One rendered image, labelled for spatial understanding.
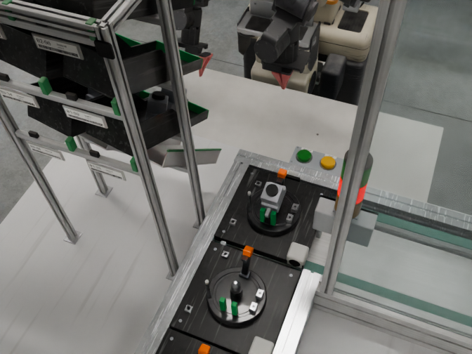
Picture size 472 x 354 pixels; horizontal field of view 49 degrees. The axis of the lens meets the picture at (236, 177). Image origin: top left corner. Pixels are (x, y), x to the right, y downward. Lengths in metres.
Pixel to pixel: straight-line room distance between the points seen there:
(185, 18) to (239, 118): 0.38
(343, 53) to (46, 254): 1.37
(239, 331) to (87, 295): 0.44
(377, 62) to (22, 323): 1.10
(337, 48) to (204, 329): 1.34
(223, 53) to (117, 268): 2.11
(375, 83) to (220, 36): 2.76
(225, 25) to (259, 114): 1.86
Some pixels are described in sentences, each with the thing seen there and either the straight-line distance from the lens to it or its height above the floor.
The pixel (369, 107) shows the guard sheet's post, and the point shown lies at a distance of 0.78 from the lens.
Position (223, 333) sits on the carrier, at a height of 0.97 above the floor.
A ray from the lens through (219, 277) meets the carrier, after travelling 1.26.
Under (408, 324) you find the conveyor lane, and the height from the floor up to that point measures 0.95.
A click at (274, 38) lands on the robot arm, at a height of 1.44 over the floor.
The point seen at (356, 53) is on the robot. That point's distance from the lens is 2.18.
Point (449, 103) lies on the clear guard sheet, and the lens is 0.76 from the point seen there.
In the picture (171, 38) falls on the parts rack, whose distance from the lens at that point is 0.99.
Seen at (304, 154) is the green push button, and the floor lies 0.97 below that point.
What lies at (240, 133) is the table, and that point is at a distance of 1.69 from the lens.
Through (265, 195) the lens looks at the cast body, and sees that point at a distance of 1.26.
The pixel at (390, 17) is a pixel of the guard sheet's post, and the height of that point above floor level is 1.73.
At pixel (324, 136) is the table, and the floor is 0.86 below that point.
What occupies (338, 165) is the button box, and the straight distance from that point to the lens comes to 1.49.
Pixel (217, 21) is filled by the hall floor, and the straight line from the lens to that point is 3.59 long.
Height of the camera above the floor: 2.12
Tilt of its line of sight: 53 degrees down
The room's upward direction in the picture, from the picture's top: 4 degrees counter-clockwise
